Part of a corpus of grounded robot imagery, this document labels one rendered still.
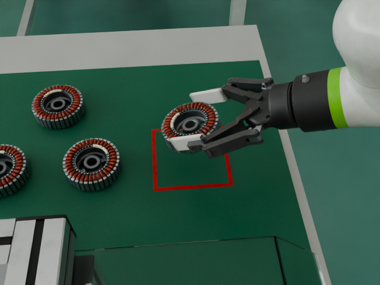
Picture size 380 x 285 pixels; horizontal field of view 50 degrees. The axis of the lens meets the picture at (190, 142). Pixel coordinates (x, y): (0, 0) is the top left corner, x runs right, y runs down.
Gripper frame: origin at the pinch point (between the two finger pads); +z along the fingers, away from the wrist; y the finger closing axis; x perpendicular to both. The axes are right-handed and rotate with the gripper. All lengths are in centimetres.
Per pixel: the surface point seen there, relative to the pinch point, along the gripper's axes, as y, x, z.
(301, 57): 133, -85, 23
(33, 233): -37.6, 22.7, -8.7
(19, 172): -15.7, 6.9, 30.8
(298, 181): 0.9, -21.4, -13.6
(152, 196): -11.2, -8.4, 9.8
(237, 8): 86, -24, 23
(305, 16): 170, -83, 26
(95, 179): -12.9, -0.1, 17.7
